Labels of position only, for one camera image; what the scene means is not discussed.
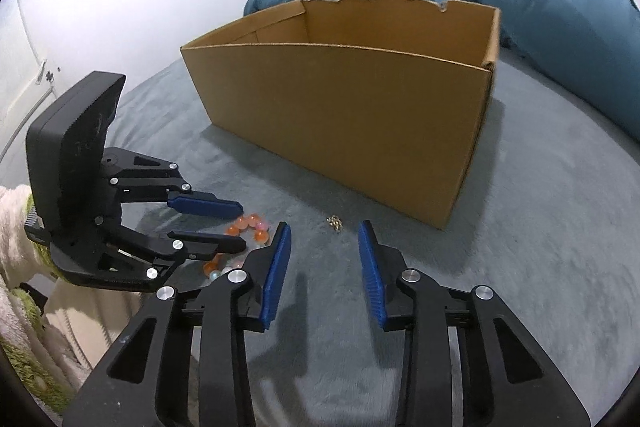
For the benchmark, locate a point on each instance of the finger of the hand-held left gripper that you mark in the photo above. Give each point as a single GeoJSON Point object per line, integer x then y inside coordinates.
{"type": "Point", "coordinates": [210, 206]}
{"type": "Point", "coordinates": [220, 244]}

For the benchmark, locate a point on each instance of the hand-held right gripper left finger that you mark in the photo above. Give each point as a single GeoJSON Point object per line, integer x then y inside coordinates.
{"type": "Point", "coordinates": [277, 272]}

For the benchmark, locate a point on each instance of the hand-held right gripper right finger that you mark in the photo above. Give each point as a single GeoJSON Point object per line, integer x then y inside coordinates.
{"type": "Point", "coordinates": [370, 272]}

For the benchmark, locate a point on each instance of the small gold ear studs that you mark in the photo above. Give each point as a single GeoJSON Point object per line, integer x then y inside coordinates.
{"type": "Point", "coordinates": [334, 223]}

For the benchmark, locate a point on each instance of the brown cardboard box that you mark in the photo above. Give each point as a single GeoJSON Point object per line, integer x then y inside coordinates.
{"type": "Point", "coordinates": [350, 107]}

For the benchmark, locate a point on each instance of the white cabinet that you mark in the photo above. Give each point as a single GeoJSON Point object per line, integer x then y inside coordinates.
{"type": "Point", "coordinates": [20, 107]}

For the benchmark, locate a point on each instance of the cream green fleece robe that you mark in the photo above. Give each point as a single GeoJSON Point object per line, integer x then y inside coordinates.
{"type": "Point", "coordinates": [25, 357]}

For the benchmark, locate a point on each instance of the blue duvet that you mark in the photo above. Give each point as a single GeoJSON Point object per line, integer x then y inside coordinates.
{"type": "Point", "coordinates": [550, 7]}

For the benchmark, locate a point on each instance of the white wall socket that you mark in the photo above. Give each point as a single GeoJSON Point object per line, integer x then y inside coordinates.
{"type": "Point", "coordinates": [50, 76]}

